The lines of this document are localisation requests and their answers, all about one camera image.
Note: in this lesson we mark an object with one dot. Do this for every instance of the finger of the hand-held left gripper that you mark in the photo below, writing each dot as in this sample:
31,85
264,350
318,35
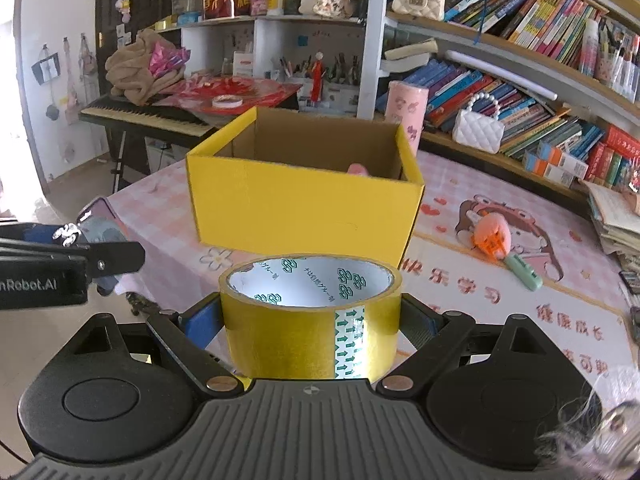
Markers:
115,257
35,235

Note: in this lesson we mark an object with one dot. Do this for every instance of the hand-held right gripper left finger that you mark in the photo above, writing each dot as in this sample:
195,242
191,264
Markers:
200,325

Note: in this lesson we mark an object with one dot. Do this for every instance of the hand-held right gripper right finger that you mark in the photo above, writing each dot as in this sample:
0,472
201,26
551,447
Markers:
419,322

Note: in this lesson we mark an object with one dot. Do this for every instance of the grey blue plastic case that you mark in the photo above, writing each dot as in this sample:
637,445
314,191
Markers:
107,232

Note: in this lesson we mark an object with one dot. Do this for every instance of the yellow tape roll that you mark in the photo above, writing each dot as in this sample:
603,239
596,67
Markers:
280,335

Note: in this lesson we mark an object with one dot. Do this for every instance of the yellow cardboard box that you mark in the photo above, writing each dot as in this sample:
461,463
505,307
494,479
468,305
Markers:
300,210

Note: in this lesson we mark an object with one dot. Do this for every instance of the black binder clip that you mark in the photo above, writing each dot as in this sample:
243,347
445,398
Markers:
137,302

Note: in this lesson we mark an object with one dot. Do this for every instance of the pink printed table mat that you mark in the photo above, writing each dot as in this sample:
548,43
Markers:
475,310

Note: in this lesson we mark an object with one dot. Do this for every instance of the keyboard stand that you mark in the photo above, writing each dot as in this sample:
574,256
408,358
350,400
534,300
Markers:
119,160

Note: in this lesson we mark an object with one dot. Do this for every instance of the pink orange spiky toy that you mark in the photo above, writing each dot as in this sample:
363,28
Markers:
492,235

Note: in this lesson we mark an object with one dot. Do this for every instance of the black electronic keyboard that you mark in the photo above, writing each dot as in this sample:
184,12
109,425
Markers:
145,115

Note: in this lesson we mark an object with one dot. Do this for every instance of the small pink object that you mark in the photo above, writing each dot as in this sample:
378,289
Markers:
357,168

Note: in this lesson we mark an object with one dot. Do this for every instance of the hanging tote bag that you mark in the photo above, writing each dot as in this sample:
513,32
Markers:
88,60
45,67

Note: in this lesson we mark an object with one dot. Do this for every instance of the beige crumpled cloth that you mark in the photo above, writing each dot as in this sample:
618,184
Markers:
135,72

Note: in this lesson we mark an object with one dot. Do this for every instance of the white tape roll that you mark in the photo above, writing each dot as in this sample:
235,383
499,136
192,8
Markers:
227,102

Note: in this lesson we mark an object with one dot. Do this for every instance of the orange blue white box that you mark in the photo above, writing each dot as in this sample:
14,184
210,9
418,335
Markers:
565,160
545,171

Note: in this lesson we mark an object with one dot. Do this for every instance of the clear plastic bag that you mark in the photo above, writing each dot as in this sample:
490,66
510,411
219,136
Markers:
595,420

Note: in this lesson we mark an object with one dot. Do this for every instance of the pink foil wrapper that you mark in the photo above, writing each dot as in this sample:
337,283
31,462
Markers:
167,57

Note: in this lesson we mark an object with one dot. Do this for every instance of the pink printed cylinder cup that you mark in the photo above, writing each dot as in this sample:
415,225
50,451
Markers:
407,110

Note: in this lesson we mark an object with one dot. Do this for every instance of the red paper decorations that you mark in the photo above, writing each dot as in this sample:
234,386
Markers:
260,91

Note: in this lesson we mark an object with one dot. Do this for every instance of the stack of worn books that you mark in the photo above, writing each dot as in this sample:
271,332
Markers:
617,225

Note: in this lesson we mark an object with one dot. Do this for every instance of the white box red label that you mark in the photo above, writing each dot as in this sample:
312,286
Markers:
243,65

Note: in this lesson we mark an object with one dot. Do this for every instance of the row of mostly blue books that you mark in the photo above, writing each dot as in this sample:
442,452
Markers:
530,115

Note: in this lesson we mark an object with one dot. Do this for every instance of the pink plush door ornament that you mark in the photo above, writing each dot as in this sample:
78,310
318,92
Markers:
122,9

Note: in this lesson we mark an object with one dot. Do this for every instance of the pen organizer with pens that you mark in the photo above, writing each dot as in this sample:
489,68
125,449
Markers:
340,85

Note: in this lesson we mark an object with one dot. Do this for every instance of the dark wooden door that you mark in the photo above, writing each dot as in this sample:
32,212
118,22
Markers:
140,0

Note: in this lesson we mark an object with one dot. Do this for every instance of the white rolled paper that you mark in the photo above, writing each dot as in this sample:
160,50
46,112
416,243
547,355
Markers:
500,72

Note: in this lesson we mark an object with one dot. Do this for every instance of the red dress figurine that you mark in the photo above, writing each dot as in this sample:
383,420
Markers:
317,77

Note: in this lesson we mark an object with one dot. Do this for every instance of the cream lying book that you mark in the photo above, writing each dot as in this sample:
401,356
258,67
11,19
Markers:
407,52

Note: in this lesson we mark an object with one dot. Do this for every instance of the white shelf unit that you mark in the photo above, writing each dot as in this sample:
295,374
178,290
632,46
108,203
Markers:
372,35

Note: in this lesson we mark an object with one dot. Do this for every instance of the wooden bookshelf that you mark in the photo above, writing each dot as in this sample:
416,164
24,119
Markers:
540,55

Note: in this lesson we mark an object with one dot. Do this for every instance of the pen holder with stationery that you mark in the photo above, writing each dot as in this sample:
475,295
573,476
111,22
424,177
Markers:
620,65

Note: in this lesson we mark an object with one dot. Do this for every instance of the row of colourful slim books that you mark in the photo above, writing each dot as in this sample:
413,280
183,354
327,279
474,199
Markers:
540,15

